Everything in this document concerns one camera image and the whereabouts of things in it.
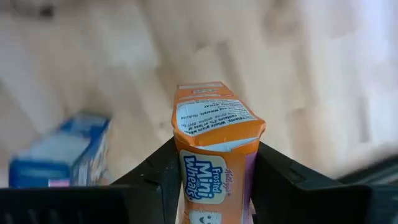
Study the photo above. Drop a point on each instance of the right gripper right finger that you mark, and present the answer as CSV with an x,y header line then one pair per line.
x,y
295,199

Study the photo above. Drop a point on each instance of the orange Mini Wheats cereal box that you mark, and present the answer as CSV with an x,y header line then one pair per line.
x,y
214,174

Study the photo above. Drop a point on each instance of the blue Frosted Flakes cereal box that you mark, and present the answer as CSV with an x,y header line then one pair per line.
x,y
46,155

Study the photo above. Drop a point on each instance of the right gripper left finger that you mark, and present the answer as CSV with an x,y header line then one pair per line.
x,y
149,193

